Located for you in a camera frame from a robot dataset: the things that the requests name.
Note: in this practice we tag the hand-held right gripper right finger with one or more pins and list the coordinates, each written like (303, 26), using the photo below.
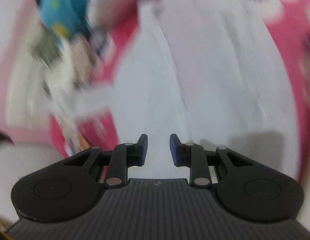
(174, 152)

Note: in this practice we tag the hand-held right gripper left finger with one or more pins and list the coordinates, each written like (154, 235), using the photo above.
(142, 152)

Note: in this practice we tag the white shirt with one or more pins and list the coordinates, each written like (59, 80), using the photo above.
(195, 80)

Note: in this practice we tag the pink checked cloth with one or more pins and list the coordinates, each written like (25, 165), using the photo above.
(82, 55)

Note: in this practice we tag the cream knit sweater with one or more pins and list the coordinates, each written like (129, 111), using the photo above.
(25, 87)

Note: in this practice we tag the teal cloth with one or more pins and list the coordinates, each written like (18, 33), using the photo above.
(65, 5)

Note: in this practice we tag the pink floral blanket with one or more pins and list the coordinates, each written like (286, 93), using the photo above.
(292, 30)

